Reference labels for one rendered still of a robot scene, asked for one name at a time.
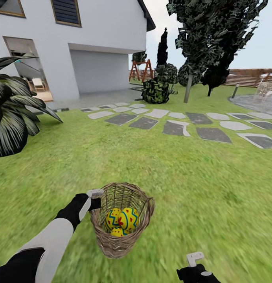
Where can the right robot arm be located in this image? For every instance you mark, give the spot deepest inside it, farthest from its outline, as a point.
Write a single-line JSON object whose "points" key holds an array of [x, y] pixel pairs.
{"points": [[196, 273]]}

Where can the fixed window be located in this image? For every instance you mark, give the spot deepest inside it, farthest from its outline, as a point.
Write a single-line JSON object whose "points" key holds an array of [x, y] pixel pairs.
{"points": [[29, 69]]}

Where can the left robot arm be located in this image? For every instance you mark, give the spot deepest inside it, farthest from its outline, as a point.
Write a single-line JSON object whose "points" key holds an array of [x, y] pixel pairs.
{"points": [[38, 260]]}

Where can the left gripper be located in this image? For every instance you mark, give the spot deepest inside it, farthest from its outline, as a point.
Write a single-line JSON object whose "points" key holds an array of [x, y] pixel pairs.
{"points": [[96, 203]]}

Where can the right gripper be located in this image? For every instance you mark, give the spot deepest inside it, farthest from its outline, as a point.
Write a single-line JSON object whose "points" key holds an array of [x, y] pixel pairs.
{"points": [[187, 274]]}

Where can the wicker basket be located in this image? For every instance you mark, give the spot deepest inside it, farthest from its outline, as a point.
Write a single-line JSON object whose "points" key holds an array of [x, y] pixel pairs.
{"points": [[114, 247]]}

